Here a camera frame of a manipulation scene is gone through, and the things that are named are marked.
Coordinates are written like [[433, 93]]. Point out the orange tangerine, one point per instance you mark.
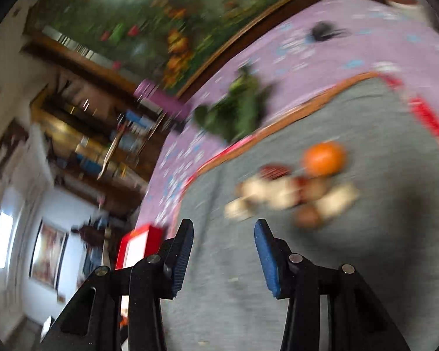
[[324, 159]]

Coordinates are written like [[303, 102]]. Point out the purple floral tablecloth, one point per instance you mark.
[[382, 40]]

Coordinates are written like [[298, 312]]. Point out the grey felt mat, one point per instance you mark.
[[390, 234]]

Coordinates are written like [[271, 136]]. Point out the seated person in red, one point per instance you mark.
[[91, 236]]

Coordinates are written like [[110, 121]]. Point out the pale sugarcane chunk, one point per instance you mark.
[[254, 189], [284, 193], [337, 200], [240, 209]]

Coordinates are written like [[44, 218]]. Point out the green leafy vegetable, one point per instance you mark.
[[240, 112]]

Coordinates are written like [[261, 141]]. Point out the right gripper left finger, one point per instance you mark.
[[90, 321]]

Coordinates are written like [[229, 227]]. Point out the flower bamboo wall panel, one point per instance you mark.
[[166, 41]]

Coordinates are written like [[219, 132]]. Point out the wooden shelf unit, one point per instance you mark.
[[96, 154]]

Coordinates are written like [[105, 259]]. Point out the framed landscape painting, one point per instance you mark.
[[47, 255]]

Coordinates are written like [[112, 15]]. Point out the red jujube date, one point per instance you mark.
[[273, 171]]

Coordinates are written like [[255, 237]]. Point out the black car key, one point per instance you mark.
[[326, 30]]

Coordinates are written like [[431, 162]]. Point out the brown longan fruit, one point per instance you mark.
[[314, 189], [307, 216]]

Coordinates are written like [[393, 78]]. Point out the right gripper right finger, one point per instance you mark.
[[357, 320]]

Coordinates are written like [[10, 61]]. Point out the red gift box lid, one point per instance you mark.
[[138, 244]]

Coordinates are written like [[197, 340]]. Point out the purple thermos bottle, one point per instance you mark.
[[172, 106]]

